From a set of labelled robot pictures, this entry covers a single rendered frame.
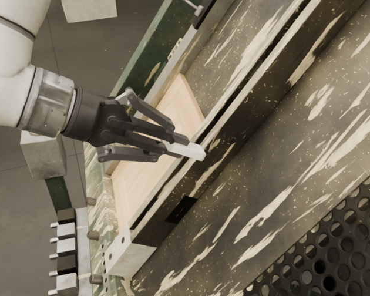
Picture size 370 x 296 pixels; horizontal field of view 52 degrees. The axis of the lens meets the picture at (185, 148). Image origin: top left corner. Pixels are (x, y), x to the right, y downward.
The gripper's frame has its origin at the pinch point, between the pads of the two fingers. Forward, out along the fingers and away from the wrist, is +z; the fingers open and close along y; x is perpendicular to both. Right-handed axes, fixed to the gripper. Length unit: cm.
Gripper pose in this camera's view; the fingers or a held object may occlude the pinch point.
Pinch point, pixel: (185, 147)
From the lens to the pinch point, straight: 64.1
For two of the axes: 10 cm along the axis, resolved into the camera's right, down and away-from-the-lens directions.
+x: -2.7, -5.3, 8.0
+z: 8.4, 2.7, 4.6
